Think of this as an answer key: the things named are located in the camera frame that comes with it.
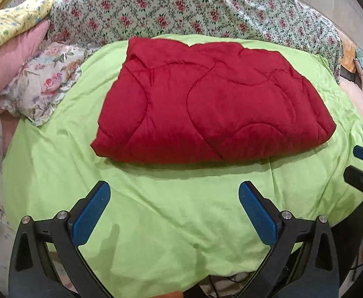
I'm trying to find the rose floral white quilt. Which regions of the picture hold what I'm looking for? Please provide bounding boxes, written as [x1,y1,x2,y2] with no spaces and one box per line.
[47,0,343,77]

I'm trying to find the red quilted puffer jacket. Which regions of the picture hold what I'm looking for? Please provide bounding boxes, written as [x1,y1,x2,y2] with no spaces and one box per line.
[91,37,336,164]

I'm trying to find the lime green bed sheet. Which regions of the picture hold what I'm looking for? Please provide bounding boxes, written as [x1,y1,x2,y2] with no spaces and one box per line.
[2,40,363,297]

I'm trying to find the yellow floral blanket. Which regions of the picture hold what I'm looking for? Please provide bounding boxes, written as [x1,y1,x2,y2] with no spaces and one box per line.
[0,0,54,46]

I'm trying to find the orange wooden nightstand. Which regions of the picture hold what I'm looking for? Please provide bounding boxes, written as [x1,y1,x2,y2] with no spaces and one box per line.
[337,30,356,73]

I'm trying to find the pink pillow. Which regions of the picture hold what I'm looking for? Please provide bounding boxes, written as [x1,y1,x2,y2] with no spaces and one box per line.
[0,20,49,115]

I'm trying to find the large flower print pillow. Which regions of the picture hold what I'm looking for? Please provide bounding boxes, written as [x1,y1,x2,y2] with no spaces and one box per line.
[0,42,94,126]

